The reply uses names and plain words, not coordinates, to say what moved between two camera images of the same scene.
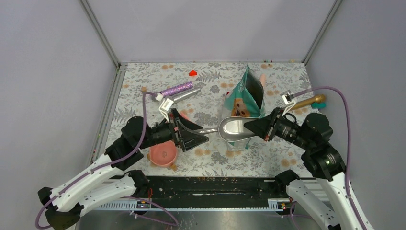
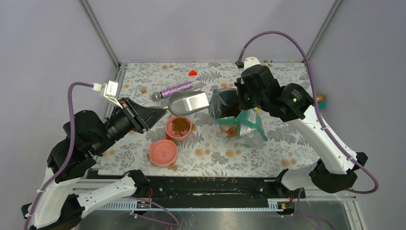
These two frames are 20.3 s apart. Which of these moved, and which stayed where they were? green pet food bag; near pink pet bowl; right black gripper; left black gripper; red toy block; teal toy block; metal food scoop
Moved: right black gripper; metal food scoop; left black gripper; green pet food bag
Stayed: red toy block; near pink pet bowl; teal toy block
